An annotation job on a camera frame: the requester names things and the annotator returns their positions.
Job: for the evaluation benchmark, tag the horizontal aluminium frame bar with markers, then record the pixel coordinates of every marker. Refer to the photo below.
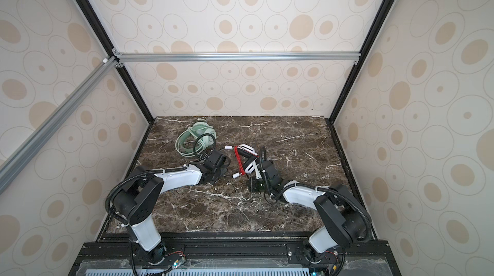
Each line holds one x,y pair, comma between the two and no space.
240,57

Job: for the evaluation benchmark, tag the right black frame post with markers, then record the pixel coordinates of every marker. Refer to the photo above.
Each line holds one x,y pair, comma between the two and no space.
369,41

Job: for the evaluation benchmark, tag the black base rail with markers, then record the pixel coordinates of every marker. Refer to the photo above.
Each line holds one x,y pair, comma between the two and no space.
233,253

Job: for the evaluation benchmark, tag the left slanted aluminium frame bar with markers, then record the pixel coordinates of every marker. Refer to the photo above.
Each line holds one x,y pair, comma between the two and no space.
25,153

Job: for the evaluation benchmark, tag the mint green wired headphones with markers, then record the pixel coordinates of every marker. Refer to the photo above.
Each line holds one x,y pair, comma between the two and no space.
195,139

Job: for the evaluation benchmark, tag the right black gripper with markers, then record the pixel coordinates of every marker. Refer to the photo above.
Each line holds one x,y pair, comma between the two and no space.
253,181

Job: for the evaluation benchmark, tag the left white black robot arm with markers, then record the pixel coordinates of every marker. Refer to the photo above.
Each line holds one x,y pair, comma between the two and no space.
132,201

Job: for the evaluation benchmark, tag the left black frame post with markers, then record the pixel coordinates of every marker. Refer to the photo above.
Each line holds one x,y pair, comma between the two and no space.
103,37

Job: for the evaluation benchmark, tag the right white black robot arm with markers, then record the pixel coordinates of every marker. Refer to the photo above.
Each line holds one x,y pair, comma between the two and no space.
345,220

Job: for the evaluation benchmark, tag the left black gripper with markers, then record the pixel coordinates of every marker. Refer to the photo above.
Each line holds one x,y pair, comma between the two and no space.
223,169

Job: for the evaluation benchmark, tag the white black red-cabled headphones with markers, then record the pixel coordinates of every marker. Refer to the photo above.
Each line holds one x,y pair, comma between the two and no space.
247,159

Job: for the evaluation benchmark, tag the black frame post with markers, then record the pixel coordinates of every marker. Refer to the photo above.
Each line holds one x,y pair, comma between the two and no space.
103,37
369,41

